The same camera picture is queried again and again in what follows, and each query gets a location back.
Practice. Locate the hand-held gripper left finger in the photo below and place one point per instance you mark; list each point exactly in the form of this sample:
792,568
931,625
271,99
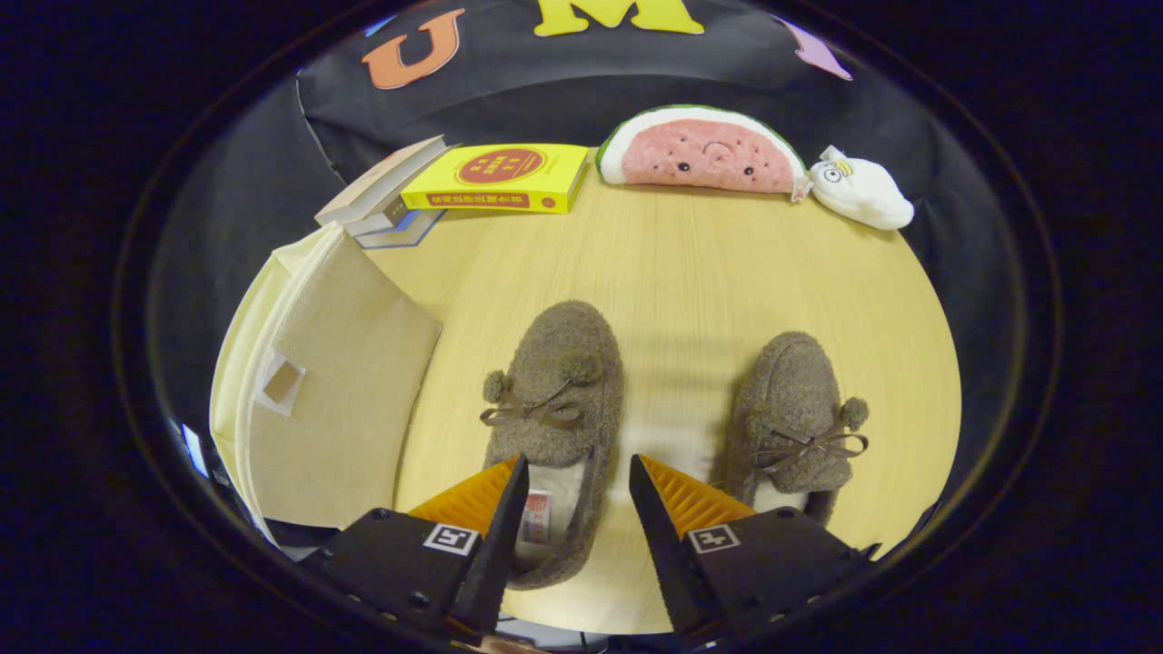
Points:
500,554

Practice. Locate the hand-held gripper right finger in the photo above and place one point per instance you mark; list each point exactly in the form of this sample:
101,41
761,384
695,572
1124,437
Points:
663,554

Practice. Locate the brown fuzzy shoe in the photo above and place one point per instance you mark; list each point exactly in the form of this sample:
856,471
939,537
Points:
554,363
790,391

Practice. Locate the beige fabric storage box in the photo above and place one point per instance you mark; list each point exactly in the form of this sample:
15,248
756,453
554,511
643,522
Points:
345,400

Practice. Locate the laptop screen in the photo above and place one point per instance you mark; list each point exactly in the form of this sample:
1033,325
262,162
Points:
194,450

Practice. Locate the blue book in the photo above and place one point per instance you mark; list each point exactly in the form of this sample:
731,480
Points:
404,236

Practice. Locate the grey book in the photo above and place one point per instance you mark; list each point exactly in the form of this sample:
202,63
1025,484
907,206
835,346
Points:
386,218

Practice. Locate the yellow book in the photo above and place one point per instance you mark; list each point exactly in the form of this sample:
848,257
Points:
559,168

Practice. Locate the beige cover book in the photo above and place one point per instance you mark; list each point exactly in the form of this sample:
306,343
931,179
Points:
382,182

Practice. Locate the watermelon slice plush toy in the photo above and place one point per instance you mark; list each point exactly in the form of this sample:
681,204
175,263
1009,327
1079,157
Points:
700,154

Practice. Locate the white plush toy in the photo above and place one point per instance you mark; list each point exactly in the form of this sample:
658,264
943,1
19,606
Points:
863,191

